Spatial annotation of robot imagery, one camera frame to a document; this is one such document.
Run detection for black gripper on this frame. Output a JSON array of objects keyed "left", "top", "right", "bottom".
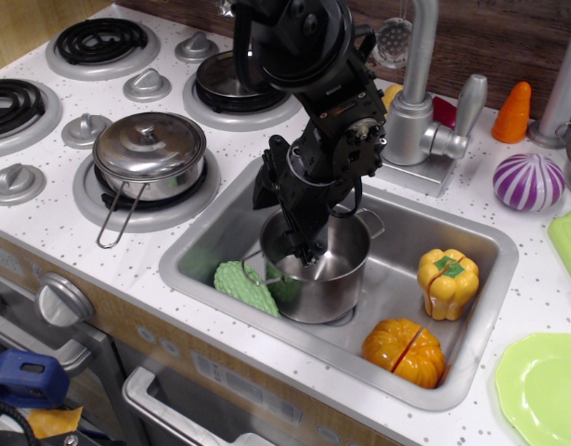
[{"left": 253, "top": 135, "right": 355, "bottom": 266}]

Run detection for steel pot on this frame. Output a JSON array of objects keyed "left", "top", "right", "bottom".
[{"left": 244, "top": 209, "right": 385, "bottom": 324}]

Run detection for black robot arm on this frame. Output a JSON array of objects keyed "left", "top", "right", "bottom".
[{"left": 230, "top": 1, "right": 385, "bottom": 266}]

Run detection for dark steel pot lid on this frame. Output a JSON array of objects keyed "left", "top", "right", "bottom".
[{"left": 196, "top": 50, "right": 287, "bottom": 100}]

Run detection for grey toy sink basin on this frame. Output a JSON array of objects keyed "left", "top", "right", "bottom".
[{"left": 160, "top": 159, "right": 518, "bottom": 411}]

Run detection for rear right stove burner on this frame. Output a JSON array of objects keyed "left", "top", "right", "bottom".
[{"left": 182, "top": 74, "right": 302, "bottom": 132}]

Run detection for stove burner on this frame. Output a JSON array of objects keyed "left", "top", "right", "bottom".
[
  {"left": 45, "top": 18, "right": 161, "bottom": 82},
  {"left": 0, "top": 79, "right": 62, "bottom": 157},
  {"left": 71, "top": 147, "right": 222, "bottom": 234},
  {"left": 182, "top": 74, "right": 302, "bottom": 132}
]

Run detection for green toy bitter gourd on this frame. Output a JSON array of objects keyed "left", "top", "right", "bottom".
[{"left": 214, "top": 261, "right": 279, "bottom": 318}]

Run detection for steel lidded saucepan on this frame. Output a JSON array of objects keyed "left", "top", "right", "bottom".
[{"left": 92, "top": 112, "right": 219, "bottom": 236}]

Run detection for front right stove burner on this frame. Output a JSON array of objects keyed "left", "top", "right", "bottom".
[{"left": 71, "top": 147, "right": 222, "bottom": 234}]

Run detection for silver stove knob middle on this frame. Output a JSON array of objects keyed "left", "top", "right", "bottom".
[{"left": 123, "top": 68, "right": 172, "bottom": 103}]

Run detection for silver stove knob rear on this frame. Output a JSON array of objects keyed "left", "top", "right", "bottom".
[{"left": 175, "top": 32, "right": 219, "bottom": 63}]

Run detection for silver toy faucet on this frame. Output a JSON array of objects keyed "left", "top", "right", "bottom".
[{"left": 377, "top": 0, "right": 487, "bottom": 197}]

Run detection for yellow toy corn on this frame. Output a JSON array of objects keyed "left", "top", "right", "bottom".
[{"left": 382, "top": 84, "right": 404, "bottom": 112}]

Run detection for hanging steel strainer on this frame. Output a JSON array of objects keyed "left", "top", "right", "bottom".
[{"left": 372, "top": 1, "right": 413, "bottom": 70}]

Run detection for silver stove knob left-centre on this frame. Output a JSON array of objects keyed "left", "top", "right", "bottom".
[{"left": 61, "top": 113, "right": 112, "bottom": 150}]

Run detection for yellow toy bell pepper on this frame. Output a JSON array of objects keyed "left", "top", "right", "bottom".
[{"left": 417, "top": 249, "right": 480, "bottom": 321}]

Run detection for orange toy pumpkin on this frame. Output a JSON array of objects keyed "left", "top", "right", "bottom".
[{"left": 361, "top": 318, "right": 446, "bottom": 389}]

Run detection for grey dishwasher door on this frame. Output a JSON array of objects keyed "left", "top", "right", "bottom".
[{"left": 122, "top": 366, "right": 302, "bottom": 445}]

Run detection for rear left stove burner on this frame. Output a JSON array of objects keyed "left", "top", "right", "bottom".
[{"left": 45, "top": 18, "right": 161, "bottom": 82}]

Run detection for silver oven knob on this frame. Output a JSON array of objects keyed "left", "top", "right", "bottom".
[{"left": 34, "top": 272, "right": 96, "bottom": 328}]

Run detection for silver stove knob front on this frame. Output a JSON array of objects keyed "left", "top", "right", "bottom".
[{"left": 0, "top": 164, "right": 46, "bottom": 206}]

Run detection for orange toy carrot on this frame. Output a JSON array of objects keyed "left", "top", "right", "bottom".
[{"left": 491, "top": 82, "right": 532, "bottom": 143}]

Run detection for front left stove burner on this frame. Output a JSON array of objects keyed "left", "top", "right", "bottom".
[{"left": 0, "top": 79, "right": 62, "bottom": 157}]

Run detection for purple striped toy onion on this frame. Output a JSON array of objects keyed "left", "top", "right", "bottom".
[{"left": 492, "top": 153, "right": 565, "bottom": 212}]

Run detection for green plastic tray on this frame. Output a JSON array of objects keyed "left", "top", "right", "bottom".
[{"left": 548, "top": 212, "right": 571, "bottom": 278}]

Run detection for blue clamp tool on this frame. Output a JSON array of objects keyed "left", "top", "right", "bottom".
[{"left": 0, "top": 349, "right": 70, "bottom": 409}]

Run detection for grey metal pole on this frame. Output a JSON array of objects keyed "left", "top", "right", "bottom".
[{"left": 526, "top": 37, "right": 571, "bottom": 149}]

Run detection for light green plate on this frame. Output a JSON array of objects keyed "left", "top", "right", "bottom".
[{"left": 495, "top": 333, "right": 571, "bottom": 445}]

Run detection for silver oven door handle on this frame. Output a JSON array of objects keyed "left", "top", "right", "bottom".
[{"left": 0, "top": 271, "right": 97, "bottom": 378}]

